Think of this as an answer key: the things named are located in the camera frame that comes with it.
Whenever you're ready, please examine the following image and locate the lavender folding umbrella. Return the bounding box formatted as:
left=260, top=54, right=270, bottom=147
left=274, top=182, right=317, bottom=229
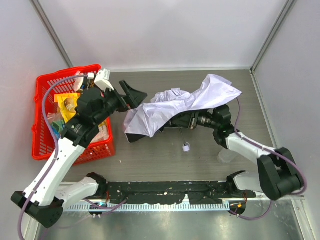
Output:
left=124, top=74, right=241, bottom=143

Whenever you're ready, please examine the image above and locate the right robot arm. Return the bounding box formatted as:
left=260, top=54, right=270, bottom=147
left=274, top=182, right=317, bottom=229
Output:
left=164, top=104, right=306, bottom=201

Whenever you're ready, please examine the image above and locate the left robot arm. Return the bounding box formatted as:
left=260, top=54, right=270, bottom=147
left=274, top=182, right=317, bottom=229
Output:
left=11, top=80, right=148, bottom=229

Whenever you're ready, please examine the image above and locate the black and white carton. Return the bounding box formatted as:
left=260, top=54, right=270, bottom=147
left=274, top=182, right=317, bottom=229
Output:
left=73, top=71, right=96, bottom=93

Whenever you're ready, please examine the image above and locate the yellow Lay's chips bag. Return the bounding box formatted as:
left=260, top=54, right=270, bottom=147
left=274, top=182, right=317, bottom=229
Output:
left=58, top=98, right=79, bottom=123

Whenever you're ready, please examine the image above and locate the clear plastic water bottle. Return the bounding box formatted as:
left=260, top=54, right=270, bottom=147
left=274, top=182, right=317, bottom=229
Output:
left=217, top=148, right=238, bottom=164

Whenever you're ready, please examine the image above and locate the orange packet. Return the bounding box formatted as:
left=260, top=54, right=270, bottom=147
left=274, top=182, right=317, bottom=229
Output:
left=54, top=93, right=81, bottom=103

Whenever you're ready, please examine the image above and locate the red plastic basket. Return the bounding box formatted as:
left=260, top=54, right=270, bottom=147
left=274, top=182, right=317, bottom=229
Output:
left=31, top=63, right=117, bottom=166

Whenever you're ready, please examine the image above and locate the blue snack packet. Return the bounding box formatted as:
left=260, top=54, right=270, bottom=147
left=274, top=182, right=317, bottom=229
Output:
left=50, top=119, right=65, bottom=139

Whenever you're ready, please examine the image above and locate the clear pink snack packet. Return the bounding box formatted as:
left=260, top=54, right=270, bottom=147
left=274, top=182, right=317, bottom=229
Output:
left=47, top=112, right=63, bottom=124

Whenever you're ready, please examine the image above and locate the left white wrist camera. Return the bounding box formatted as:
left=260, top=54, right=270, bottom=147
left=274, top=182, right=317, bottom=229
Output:
left=87, top=68, right=114, bottom=92

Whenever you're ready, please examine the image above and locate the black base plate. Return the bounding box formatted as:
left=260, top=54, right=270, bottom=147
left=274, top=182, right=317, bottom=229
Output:
left=105, top=181, right=256, bottom=205

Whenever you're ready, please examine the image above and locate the white slotted cable duct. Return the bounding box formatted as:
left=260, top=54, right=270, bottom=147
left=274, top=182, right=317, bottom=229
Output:
left=65, top=201, right=230, bottom=213

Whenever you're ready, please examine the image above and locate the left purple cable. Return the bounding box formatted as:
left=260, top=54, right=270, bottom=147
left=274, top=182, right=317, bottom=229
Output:
left=17, top=73, right=91, bottom=240

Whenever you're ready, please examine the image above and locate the purple cable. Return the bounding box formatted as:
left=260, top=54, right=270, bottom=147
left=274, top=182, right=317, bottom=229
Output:
left=17, top=73, right=91, bottom=240
left=228, top=98, right=308, bottom=221

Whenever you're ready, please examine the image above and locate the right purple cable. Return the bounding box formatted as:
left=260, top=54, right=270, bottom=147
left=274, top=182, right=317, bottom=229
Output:
left=228, top=98, right=308, bottom=221

